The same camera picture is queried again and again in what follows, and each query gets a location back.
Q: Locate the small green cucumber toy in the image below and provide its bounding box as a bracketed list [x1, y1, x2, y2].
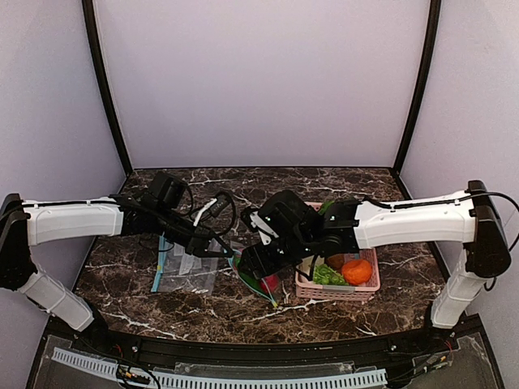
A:
[238, 271, 263, 292]

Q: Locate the pink red fruit toy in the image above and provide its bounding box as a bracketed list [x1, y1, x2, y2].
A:
[259, 274, 280, 294]

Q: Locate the clear zip bag blue zipper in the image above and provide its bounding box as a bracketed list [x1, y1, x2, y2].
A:
[228, 249, 281, 309]

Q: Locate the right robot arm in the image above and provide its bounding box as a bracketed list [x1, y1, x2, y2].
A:
[237, 180, 514, 330]

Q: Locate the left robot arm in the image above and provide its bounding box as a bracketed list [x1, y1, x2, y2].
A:
[1, 172, 234, 332]

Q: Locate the pink plastic basket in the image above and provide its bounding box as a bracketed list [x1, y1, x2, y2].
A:
[294, 201, 382, 303]

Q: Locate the green grapes toy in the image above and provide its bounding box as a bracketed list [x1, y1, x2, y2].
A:
[312, 264, 348, 286]

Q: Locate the brown potato toy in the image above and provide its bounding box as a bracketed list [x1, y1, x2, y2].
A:
[324, 254, 345, 271]

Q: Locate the green leaf sprig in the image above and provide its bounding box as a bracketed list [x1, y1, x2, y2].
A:
[318, 200, 335, 216]

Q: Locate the orange carrot toy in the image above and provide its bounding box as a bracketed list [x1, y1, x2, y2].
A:
[341, 259, 372, 286]

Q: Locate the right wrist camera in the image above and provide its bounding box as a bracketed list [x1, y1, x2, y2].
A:
[240, 207, 278, 246]

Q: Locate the black front rail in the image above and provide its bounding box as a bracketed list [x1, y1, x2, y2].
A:
[89, 330, 431, 368]

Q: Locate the white slotted cable duct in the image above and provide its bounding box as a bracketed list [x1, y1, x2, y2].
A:
[52, 347, 388, 388]

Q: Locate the black frame post left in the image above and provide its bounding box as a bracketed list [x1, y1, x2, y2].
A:
[81, 0, 134, 177]

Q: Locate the black frame post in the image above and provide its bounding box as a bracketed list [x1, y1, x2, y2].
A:
[392, 0, 442, 177]
[81, 0, 134, 177]

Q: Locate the black frame post right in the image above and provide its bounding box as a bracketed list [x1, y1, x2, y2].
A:
[392, 0, 442, 177]

